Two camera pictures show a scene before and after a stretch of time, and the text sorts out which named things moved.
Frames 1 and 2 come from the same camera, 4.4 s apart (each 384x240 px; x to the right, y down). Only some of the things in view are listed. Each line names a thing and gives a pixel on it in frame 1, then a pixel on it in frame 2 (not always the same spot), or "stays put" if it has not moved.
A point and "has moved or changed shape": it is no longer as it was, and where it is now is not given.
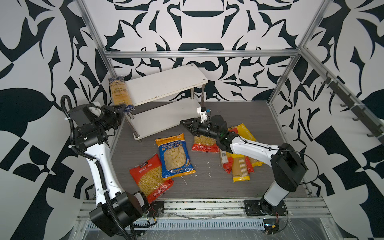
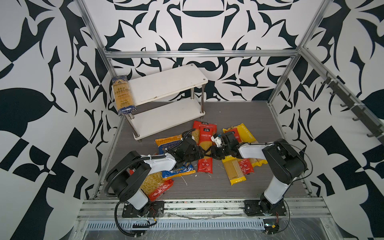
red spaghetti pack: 249,167 -> 206,141
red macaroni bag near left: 148,176 stays put
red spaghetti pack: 227,164 -> 246,166
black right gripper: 195,126 -> 213,152
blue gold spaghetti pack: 120,95 has moved or changed shape
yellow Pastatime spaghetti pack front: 239,168 stays put
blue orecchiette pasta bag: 175,160 stays put
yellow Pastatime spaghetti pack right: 243,132 stays put
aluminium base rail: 187,210 stays put
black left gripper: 116,116 -> 198,152
